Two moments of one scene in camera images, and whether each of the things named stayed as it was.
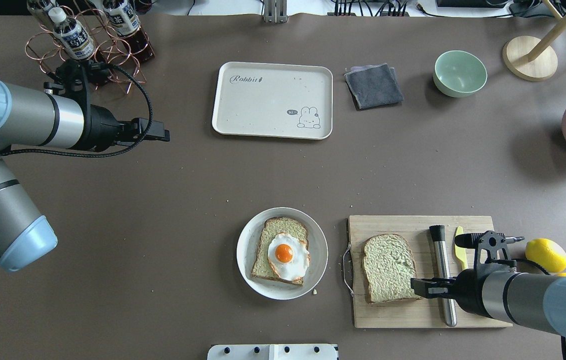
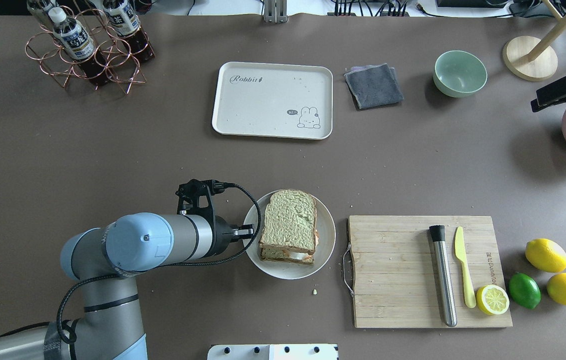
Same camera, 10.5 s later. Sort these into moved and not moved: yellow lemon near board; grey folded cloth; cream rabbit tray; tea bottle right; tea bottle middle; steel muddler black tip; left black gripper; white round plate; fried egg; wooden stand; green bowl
Moved: fried egg; left black gripper; white round plate
Not moved: steel muddler black tip; wooden stand; tea bottle right; grey folded cloth; tea bottle middle; green bowl; cream rabbit tray; yellow lemon near board
